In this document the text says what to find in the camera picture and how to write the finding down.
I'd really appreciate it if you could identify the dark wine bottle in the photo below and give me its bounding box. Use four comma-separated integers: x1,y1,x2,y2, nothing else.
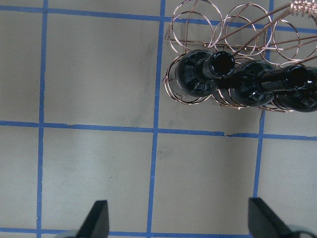
218,60,308,107
175,49,235,97
272,67,317,113

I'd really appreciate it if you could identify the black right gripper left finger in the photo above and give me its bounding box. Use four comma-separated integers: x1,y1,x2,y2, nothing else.
77,200,109,238

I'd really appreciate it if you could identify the copper wire bottle basket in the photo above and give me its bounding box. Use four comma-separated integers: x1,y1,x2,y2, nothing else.
164,0,317,113

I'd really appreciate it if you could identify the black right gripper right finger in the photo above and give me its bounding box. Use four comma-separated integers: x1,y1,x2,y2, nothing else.
248,198,292,238

